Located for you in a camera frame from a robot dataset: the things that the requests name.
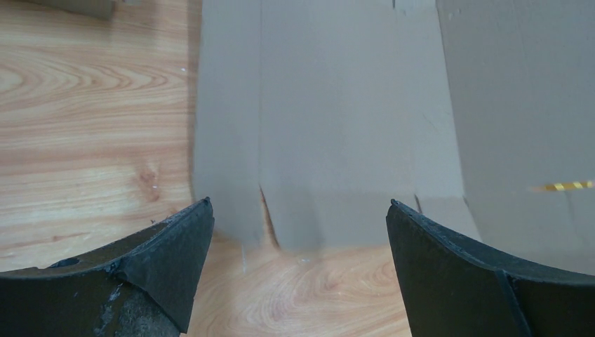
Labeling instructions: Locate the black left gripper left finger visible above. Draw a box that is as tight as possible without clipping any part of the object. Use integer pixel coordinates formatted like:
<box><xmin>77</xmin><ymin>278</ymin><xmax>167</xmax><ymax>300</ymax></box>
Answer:
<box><xmin>1</xmin><ymin>198</ymin><xmax>214</xmax><ymax>336</ymax></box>

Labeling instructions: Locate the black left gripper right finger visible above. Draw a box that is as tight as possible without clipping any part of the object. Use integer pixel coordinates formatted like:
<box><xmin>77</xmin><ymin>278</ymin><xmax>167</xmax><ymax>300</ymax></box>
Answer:
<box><xmin>386</xmin><ymin>200</ymin><xmax>594</xmax><ymax>336</ymax></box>

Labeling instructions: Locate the brown cardboard box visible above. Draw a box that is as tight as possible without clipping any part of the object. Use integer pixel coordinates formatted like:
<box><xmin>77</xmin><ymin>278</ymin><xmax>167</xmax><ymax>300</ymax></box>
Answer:
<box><xmin>192</xmin><ymin>1</ymin><xmax>594</xmax><ymax>274</ymax></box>

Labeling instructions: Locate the yellow plastic triangle tool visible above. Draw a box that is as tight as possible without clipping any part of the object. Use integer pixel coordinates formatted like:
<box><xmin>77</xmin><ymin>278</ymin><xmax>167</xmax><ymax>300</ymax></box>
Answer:
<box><xmin>532</xmin><ymin>180</ymin><xmax>594</xmax><ymax>192</ymax></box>

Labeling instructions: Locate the stack of flat cardboard sheets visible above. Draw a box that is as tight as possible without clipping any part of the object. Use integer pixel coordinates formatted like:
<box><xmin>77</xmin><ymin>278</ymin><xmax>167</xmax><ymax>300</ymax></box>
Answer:
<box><xmin>29</xmin><ymin>0</ymin><xmax>142</xmax><ymax>20</ymax></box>

